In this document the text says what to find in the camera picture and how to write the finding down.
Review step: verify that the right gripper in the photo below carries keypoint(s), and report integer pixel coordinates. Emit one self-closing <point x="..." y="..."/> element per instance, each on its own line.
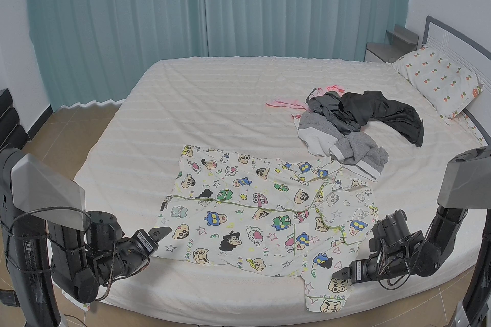
<point x="364" y="270"/>

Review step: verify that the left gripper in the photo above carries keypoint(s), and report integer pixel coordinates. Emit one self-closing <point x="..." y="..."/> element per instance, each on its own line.
<point x="134" y="250"/>

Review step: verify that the white printed pyjama top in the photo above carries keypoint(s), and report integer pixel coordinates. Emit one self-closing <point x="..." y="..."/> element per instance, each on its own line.
<point x="249" y="214"/>

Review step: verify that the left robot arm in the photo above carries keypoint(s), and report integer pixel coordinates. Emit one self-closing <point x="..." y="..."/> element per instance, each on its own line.
<point x="46" y="187"/>

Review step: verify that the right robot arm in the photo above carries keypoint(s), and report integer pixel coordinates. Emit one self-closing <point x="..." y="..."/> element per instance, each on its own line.
<point x="464" y="180"/>

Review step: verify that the bed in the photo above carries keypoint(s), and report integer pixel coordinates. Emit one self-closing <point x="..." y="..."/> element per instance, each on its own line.
<point x="211" y="107"/>

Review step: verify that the grey and white sweater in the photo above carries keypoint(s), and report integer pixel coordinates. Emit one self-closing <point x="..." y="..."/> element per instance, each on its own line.
<point x="356" y="149"/>

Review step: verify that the black power adapter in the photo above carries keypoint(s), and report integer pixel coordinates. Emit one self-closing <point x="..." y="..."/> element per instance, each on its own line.
<point x="9" y="298"/>

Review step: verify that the dark grey garment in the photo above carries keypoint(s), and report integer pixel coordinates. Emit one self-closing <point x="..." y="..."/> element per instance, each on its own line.
<point x="326" y="107"/>

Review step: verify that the black garment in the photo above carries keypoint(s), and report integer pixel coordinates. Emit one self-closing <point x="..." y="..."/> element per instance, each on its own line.
<point x="383" y="111"/>

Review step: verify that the pink garment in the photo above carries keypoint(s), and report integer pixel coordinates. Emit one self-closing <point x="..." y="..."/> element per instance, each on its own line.
<point x="284" y="102"/>

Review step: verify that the black chest of drawers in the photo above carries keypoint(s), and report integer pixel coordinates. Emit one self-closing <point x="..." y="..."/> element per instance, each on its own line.
<point x="11" y="118"/>

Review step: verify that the white printed pillow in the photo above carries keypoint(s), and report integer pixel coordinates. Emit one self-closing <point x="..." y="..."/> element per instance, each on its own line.
<point x="437" y="80"/>

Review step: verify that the grey bedside table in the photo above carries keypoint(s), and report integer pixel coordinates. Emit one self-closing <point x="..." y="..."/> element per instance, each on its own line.
<point x="383" y="49"/>

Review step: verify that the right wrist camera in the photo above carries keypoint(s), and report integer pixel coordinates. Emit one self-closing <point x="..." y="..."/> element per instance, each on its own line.
<point x="374" y="245"/>

